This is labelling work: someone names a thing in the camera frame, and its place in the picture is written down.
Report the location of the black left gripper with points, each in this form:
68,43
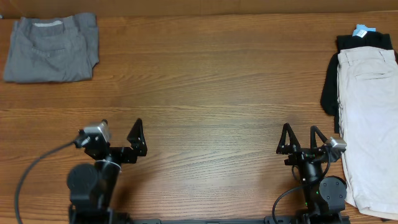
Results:
130,157

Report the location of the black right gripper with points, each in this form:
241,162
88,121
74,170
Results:
304,157

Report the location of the grey shorts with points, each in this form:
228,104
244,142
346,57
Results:
63,49

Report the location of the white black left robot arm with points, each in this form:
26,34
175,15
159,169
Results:
91,185

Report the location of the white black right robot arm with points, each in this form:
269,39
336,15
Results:
324,195

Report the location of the beige folded shorts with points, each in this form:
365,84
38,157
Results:
367,99

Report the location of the light blue clothing tag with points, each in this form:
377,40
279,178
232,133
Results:
361,30

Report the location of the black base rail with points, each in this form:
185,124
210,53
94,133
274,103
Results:
265,220

